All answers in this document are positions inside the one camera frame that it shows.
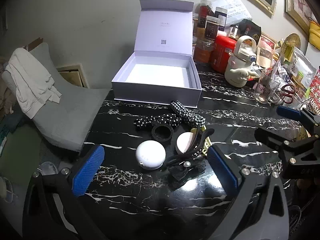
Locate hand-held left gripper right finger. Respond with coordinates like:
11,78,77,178
207,144,293,240

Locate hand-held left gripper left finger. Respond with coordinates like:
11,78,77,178
22,144,105,240

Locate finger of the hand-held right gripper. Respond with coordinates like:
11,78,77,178
254,127,320,180
276,105,320,133

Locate cream hair claw clip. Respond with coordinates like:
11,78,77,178
190,127,213,155

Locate black hair claw clip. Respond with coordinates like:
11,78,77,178
166,127,215,164

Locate pink round compact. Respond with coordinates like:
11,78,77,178
175,132,200,154

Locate white round compact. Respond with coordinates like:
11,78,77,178
136,140,166,171

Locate black ring hair band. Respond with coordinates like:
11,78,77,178
152,124,174,144

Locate black polka-dot scrunchie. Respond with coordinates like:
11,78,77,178
133,113,182,130

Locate white hinged-lid gift box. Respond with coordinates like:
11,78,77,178
111,0,202,105

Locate clear glass cup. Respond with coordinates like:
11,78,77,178
291,90,312,110

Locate small glass cup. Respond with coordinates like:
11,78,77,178
269,90,283,105

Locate glass cup with pink print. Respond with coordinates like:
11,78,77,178
254,70,280,104

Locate red printed box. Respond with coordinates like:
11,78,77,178
306,67,320,115

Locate clear glass lid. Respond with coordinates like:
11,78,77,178
39,162,59,175

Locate white pouch with green print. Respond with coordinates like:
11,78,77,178
285,47,317,85

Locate grey upholstered chair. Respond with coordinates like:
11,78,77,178
2,42,110,153

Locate pink snack packet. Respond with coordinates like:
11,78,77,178
256,33,277,68

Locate golden woven fan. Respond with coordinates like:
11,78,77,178
281,33,302,53

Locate yellow bag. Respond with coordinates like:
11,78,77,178
309,21,320,50

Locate dark foil bag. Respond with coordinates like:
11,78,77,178
236,20,262,43

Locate red canister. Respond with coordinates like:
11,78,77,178
209,35,237,74

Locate wooden cabinet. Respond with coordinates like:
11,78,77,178
56,64,89,88

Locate orange jar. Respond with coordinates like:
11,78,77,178
194,39,214,65

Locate white cloth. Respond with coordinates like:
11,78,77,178
5,48,62,119

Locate dark-label clear jar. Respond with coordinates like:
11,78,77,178
204,16,221,40

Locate white paper sheet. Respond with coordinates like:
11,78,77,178
216,0,253,27

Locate blue-label bottle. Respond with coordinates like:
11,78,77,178
215,7,228,28

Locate jar with red contents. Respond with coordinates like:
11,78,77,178
199,0,215,28

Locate brown cardboard piece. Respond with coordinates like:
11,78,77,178
24,37,43,53

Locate red-handled scissors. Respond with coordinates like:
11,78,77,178
281,84,297,105

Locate cream bottle with handle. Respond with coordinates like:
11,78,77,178
224,35,258,88

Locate large picture frame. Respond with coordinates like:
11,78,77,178
284,0,320,38

